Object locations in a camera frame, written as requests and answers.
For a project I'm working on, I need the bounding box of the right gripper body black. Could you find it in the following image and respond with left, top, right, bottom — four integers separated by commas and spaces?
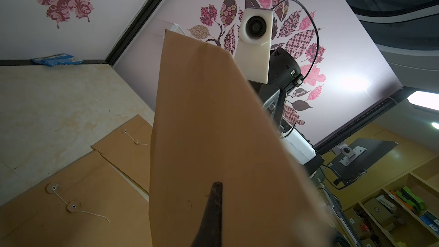
249, 81, 286, 127

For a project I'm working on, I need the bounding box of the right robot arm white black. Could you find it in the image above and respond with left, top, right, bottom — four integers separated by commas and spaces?
249, 47, 324, 177

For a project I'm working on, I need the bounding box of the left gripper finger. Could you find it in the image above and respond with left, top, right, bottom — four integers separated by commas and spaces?
192, 182, 223, 247

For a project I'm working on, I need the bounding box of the white string of bag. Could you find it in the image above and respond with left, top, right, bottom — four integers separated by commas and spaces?
121, 128, 151, 146
45, 182, 110, 224

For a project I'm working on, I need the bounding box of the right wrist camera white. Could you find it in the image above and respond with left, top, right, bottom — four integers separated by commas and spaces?
234, 8, 274, 84

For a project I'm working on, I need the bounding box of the blue object by back wall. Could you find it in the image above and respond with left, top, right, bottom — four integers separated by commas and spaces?
31, 53, 84, 67

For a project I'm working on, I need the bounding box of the brown file bag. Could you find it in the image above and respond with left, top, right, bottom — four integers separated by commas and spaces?
149, 30, 334, 247
1, 152, 152, 247
91, 115, 152, 193

